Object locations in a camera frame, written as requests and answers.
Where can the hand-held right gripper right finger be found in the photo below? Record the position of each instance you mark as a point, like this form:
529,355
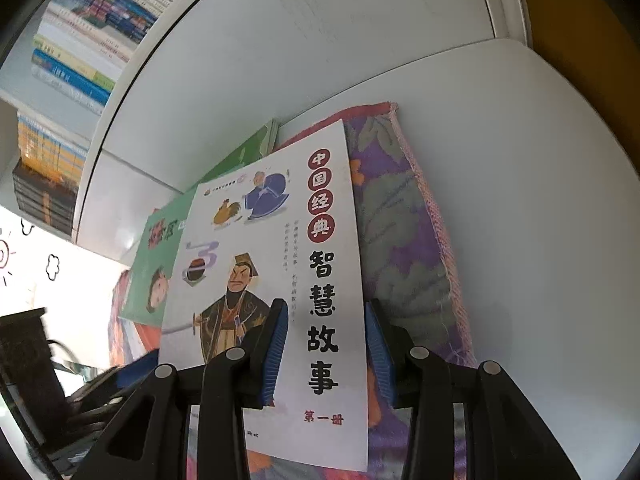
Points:
375,355

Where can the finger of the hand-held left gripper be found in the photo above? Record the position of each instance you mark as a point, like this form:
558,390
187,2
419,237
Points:
127,371
95,420

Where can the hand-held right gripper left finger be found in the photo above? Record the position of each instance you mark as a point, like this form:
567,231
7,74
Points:
275,355

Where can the white book black-robed figure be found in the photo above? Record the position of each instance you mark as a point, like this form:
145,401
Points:
320,210

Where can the row of colourful books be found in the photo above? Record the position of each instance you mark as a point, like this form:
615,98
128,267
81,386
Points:
90,20

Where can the floral woven cloth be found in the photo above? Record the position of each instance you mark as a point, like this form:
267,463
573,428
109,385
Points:
400,240

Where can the green book with face drawing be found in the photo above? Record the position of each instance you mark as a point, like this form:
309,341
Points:
165,240

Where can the white bookshelf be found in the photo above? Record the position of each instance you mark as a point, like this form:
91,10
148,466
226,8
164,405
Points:
300,60

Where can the cloud wall decal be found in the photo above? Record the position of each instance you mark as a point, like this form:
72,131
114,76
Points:
26,226
52,265

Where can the red sun wall decal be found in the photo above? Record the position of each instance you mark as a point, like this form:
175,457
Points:
4,255

